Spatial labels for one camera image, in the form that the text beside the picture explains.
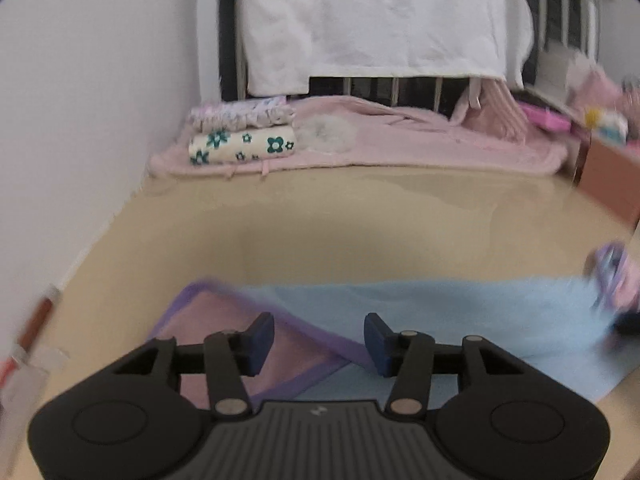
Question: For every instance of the red brown stick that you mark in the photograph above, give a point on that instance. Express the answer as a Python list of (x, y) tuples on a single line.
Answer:
[(40, 315)]

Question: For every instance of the clear plastic wrapper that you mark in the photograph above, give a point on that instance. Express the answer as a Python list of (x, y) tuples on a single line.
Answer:
[(30, 377)]

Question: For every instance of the pink fleece blanket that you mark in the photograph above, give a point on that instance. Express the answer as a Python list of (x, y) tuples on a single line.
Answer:
[(400, 135)]

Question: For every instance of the yellow plush toy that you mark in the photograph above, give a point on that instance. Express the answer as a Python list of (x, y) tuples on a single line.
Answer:
[(595, 117)]

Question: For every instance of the pink box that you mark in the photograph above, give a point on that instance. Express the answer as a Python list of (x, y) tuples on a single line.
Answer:
[(600, 90)]

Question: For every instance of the flat pink case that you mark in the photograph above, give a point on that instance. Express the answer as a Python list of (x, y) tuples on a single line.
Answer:
[(545, 119)]

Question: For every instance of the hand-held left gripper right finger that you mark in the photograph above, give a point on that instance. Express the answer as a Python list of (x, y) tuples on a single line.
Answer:
[(380, 342)]

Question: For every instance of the stack of white boxes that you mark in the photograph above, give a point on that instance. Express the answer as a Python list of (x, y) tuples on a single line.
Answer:
[(560, 72)]

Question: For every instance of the blue pink purple-trimmed cloth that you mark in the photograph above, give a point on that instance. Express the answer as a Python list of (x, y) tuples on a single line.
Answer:
[(475, 315)]

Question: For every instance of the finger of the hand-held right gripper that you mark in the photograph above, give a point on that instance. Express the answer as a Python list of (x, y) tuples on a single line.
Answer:
[(629, 322)]

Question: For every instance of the black metal bed frame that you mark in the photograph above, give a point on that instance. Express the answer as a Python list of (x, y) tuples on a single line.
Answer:
[(229, 35)]

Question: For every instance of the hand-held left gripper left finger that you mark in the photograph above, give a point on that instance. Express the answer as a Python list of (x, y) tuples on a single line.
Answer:
[(259, 342)]

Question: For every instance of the grey fluffy pompom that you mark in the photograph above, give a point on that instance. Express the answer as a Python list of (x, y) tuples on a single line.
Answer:
[(327, 132)]

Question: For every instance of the pink ruffled folded cloth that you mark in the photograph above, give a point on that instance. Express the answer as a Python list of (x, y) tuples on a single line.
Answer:
[(235, 115)]

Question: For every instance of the cream floral folded cloth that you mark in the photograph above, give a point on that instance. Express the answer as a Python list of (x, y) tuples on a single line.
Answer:
[(235, 145)]

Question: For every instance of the brown cabinet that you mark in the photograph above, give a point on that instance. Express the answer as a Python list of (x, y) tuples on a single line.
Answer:
[(615, 175)]

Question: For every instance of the white hanging towel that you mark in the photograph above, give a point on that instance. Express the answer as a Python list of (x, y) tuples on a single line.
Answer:
[(380, 15)]

